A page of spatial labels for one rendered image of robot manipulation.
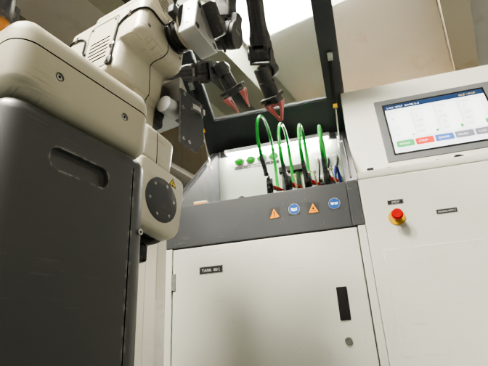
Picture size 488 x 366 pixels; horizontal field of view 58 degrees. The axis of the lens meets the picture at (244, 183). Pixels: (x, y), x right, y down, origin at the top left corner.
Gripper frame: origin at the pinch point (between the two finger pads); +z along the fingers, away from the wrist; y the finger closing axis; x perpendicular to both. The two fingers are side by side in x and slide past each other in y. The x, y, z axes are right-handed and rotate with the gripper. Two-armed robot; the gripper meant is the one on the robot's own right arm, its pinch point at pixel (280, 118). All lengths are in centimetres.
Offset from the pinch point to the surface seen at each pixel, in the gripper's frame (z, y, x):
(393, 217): 36, -25, -31
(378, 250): 44, -30, -25
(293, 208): 26.8, -21.7, 0.2
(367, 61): 37, 331, 2
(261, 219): 26.5, -25.3, 11.3
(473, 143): 38, 26, -60
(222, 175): 26, 39, 54
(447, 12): 11, 246, -75
